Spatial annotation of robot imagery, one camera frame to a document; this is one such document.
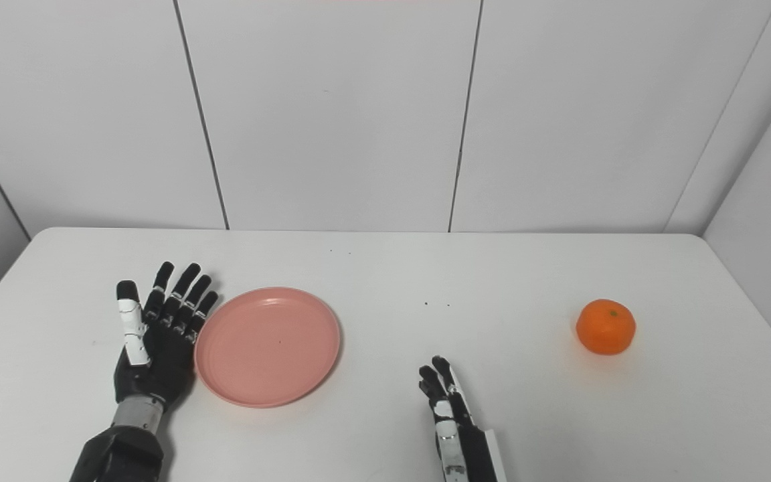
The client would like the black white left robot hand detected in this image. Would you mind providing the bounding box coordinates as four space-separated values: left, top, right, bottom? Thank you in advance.
114 261 220 410

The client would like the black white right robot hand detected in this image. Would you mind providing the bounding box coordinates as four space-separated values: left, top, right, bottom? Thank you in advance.
418 355 508 482

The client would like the pink round plate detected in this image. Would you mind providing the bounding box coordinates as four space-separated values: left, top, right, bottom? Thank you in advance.
194 287 342 408

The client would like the orange fruit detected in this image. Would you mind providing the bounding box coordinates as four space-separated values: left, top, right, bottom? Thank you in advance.
576 299 637 356

